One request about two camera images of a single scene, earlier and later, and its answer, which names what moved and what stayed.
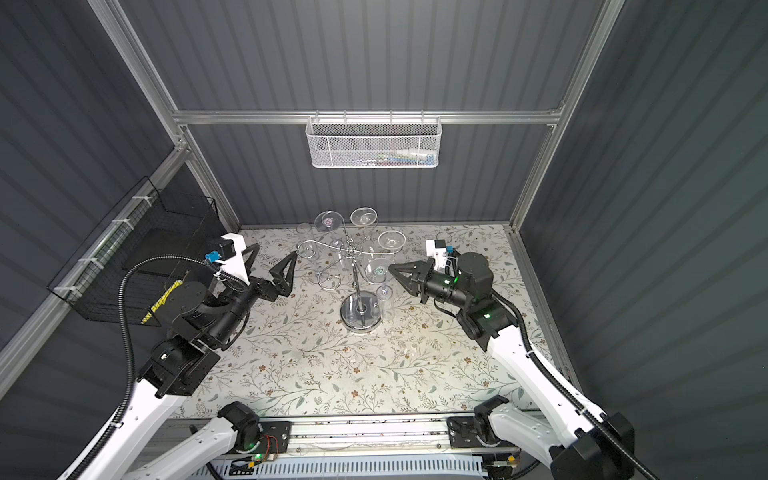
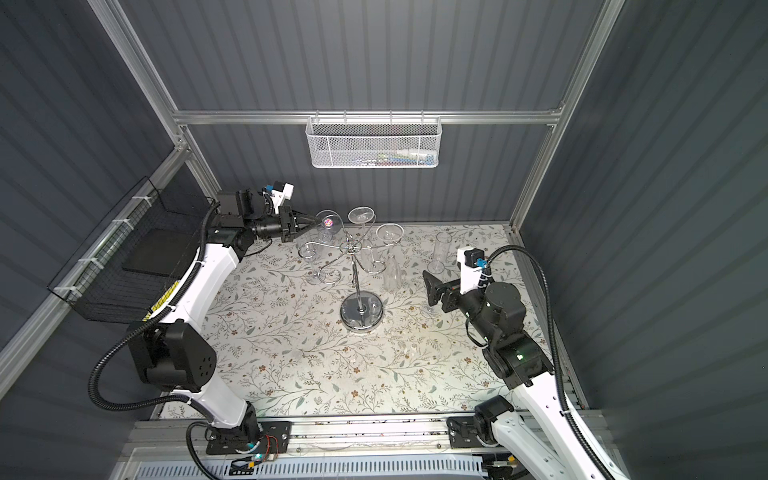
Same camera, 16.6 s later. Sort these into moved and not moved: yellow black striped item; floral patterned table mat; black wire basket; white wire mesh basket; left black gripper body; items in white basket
Moved: left black gripper body
Not moved: black wire basket; floral patterned table mat; items in white basket; white wire mesh basket; yellow black striped item
